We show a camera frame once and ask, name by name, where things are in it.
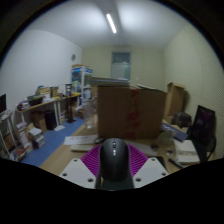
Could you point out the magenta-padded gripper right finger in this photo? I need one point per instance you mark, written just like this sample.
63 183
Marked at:
150 170

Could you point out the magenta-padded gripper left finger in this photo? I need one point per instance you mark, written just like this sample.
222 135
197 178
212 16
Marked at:
78 171

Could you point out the black computer mouse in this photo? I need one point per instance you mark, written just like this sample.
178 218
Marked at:
114 163

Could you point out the black pen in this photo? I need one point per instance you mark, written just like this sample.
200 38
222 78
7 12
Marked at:
175 163

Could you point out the white paper sheet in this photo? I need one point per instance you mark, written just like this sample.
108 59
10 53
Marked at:
78 140

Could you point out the white notebook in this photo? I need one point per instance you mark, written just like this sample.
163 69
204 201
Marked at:
186 151

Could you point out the blue folder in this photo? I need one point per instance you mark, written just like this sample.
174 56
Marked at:
175 131

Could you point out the short stack of books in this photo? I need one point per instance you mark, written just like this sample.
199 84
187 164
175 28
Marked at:
36 137

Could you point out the clear plastic jar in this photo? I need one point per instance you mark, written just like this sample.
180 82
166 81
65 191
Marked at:
89 115

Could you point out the black computer tower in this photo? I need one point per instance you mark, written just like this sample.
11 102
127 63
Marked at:
50 120

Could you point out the dark bag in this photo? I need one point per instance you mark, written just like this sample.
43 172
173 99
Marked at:
182 120

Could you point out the brown cardboard box under desk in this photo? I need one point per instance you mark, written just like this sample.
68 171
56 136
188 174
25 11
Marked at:
38 121

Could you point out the tall stack of books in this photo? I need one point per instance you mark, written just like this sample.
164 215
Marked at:
23 136

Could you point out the large brown cardboard box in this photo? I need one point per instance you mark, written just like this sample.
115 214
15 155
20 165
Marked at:
116 111

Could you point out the black tall stand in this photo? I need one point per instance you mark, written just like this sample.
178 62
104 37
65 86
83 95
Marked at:
69 103

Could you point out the open cardboard box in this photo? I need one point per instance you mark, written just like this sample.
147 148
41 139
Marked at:
175 100

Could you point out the white metal rack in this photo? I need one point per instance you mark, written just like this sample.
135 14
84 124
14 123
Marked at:
7 136

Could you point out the black basket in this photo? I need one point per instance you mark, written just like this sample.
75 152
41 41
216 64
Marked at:
35 100

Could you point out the small cardboard box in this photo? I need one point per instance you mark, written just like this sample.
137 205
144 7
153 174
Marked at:
54 91

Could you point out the white and blue shelf unit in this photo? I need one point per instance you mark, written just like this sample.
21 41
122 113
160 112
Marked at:
81 83

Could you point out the paper stack on box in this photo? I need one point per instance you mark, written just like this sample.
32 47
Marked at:
110 81

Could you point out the black monitor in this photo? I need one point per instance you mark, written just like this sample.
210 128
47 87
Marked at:
2 104

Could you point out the frosted window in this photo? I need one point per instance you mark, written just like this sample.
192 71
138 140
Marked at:
120 66

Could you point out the ceiling tube light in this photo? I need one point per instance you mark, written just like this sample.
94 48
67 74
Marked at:
111 23

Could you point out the long wooden wall desk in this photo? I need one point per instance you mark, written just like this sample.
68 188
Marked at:
40 104

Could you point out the round wall clock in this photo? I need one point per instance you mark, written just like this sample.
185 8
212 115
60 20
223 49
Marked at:
73 57

